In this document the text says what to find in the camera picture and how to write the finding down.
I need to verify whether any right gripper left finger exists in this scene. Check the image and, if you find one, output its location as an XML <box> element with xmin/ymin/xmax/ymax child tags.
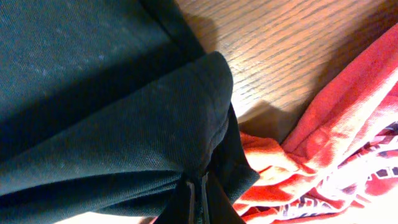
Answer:
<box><xmin>186</xmin><ymin>181</ymin><xmax>195</xmax><ymax>224</ymax></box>

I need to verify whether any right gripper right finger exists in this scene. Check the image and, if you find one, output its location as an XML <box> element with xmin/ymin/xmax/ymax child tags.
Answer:
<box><xmin>201</xmin><ymin>173</ymin><xmax>210</xmax><ymax>224</ymax></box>

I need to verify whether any black polo shirt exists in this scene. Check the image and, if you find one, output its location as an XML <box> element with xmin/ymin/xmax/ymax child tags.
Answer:
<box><xmin>1</xmin><ymin>0</ymin><xmax>259</xmax><ymax>223</ymax></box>

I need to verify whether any red printed t-shirt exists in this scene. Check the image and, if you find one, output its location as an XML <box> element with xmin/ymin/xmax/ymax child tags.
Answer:
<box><xmin>234</xmin><ymin>27</ymin><xmax>397</xmax><ymax>223</ymax></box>

